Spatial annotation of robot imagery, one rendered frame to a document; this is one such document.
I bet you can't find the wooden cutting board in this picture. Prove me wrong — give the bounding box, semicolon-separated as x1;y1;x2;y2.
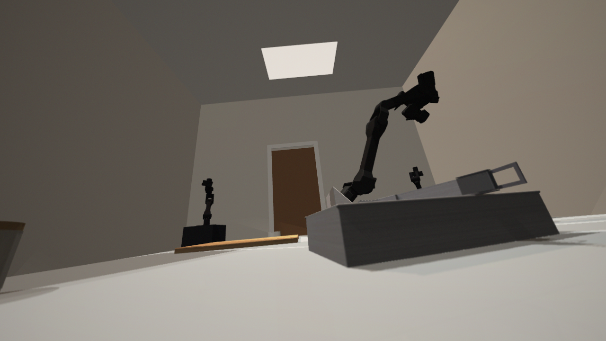
174;235;299;254

